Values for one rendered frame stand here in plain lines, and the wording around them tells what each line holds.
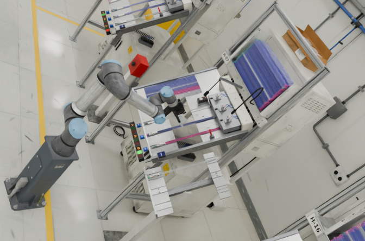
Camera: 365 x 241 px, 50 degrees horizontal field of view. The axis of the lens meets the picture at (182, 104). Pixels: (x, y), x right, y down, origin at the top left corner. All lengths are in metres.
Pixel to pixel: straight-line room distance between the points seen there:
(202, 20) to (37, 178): 2.15
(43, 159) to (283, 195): 2.61
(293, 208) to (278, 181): 0.33
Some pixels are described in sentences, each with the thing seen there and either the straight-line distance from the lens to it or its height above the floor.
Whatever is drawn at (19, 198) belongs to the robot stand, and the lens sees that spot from 2.90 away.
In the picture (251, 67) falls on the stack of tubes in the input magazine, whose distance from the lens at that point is 2.91.
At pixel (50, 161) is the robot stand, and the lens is 2.56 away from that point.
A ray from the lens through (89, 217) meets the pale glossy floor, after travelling 3.14.
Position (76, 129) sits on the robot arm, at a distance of 2.42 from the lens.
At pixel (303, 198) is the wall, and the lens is 4.22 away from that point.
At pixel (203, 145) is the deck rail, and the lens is 2.77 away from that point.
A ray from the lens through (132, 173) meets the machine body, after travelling 3.45.
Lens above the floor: 2.34
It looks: 28 degrees down
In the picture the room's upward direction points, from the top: 44 degrees clockwise
